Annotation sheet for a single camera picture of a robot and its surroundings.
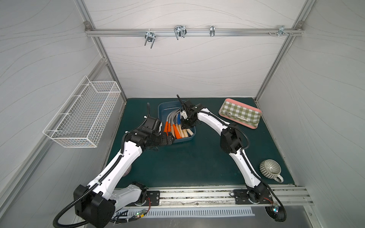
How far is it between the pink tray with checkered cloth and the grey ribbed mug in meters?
0.27

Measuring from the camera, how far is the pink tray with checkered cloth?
1.07 metres

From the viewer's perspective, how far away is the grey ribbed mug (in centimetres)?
77
